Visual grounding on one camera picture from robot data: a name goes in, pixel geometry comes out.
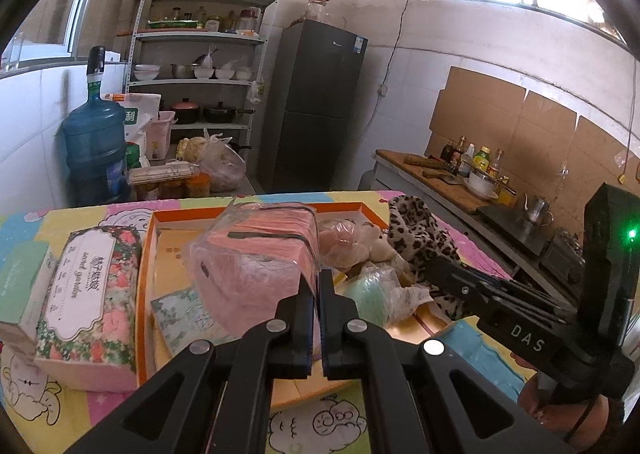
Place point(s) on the glass jar with red lid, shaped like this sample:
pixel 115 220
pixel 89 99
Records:
pixel 316 9

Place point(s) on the cardboard wall sheets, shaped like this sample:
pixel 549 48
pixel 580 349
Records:
pixel 540 133

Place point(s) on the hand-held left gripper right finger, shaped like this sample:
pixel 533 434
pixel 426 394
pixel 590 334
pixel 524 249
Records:
pixel 327 324

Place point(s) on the sliding window frame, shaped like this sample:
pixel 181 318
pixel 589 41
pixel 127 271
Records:
pixel 75 8

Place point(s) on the wooden cutting board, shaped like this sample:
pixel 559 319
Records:
pixel 425 184

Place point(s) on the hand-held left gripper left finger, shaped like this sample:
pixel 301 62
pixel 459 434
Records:
pixel 305 324

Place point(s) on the bagged mint green sponge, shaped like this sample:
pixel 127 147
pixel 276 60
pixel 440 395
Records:
pixel 370 296

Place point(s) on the white sack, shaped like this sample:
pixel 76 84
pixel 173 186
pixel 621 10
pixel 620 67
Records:
pixel 140 108

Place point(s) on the steel kettle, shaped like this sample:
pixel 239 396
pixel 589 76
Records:
pixel 536 211

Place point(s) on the black wok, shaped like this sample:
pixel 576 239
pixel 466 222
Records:
pixel 222 112

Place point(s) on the floral tissue box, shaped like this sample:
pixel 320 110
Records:
pixel 85 294

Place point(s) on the white floral tissue pack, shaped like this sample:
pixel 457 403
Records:
pixel 180 316

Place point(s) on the leopard print scrunchie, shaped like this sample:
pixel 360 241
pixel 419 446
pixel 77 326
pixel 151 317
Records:
pixel 415 229

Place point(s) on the green shelf tray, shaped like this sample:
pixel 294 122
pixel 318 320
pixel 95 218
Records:
pixel 172 24

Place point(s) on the orange rimmed shallow box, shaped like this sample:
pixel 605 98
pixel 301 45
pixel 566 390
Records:
pixel 170 244

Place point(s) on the person's right hand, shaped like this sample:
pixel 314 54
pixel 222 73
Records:
pixel 550 419

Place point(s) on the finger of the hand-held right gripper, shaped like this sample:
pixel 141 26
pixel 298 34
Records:
pixel 495 306
pixel 500 286

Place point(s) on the clear plastic bag of food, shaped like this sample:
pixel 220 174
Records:
pixel 220 168

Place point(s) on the blue water jug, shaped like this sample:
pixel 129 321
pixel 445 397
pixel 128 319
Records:
pixel 95 148

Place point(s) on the packet of dry noodles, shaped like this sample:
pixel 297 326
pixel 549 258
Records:
pixel 160 172

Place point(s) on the cleaver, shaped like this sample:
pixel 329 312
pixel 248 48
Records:
pixel 442 177

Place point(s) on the white enamel bowl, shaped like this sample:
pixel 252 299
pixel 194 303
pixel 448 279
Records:
pixel 481 186

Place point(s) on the grey refrigerator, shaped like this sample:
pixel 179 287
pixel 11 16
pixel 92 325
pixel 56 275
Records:
pixel 310 108

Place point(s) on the black induction cooker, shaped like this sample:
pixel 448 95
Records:
pixel 515 234

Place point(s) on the stack of white bowls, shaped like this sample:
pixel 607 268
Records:
pixel 146 72

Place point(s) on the row of shelf jars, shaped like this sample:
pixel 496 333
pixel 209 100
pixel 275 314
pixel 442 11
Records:
pixel 220 21

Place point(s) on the black pot with red lid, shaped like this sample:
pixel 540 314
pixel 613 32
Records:
pixel 186 111

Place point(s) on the pink plastic bin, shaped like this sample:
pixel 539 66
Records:
pixel 161 138

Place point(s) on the bagged pink sponge puff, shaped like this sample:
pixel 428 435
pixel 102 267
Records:
pixel 335 244

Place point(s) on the packaged pink towel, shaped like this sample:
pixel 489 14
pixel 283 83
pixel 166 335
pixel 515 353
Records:
pixel 250 259

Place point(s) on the black water pump dispenser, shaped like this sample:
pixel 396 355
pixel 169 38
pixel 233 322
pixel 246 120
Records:
pixel 96 68

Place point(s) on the grey kitchen counter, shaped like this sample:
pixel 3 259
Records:
pixel 410 204

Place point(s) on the green plastic jar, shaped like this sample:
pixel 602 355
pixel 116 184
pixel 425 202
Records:
pixel 133 156

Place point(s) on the mint green carton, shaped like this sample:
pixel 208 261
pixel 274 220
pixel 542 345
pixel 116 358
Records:
pixel 22 284

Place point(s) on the group of condiment bottles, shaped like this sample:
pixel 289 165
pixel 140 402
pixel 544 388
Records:
pixel 475 158

